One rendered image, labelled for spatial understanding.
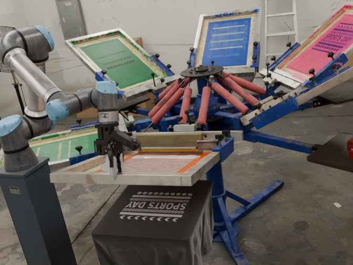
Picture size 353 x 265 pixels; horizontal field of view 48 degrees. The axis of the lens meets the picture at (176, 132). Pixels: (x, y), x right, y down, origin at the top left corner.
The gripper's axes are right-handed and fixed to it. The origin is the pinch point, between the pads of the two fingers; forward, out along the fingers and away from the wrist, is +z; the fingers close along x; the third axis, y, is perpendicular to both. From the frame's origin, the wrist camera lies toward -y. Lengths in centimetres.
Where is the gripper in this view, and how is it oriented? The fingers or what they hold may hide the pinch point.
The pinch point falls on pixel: (118, 175)
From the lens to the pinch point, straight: 150.9
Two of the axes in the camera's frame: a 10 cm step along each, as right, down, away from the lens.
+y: -9.5, 0.2, 3.2
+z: 0.6, 9.9, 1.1
